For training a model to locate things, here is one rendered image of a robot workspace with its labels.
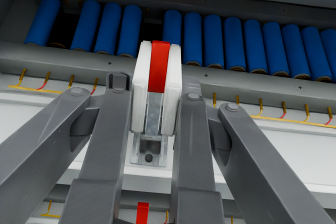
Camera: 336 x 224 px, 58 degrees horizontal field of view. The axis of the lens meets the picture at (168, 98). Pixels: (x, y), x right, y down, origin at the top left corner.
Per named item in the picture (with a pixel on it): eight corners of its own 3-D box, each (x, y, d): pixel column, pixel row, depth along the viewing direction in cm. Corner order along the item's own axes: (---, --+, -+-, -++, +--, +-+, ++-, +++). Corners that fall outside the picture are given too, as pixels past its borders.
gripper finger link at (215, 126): (179, 118, 14) (245, 125, 14) (179, 74, 18) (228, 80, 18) (175, 145, 14) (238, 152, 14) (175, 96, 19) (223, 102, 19)
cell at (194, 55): (199, 26, 32) (200, 75, 29) (182, 24, 32) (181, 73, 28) (203, 12, 31) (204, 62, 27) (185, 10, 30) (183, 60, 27)
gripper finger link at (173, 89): (166, 85, 15) (182, 87, 15) (169, 43, 21) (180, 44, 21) (160, 136, 16) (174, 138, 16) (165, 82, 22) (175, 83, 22)
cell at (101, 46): (101, 2, 30) (89, 52, 27) (119, 0, 30) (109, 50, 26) (107, 16, 32) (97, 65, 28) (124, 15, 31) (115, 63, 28)
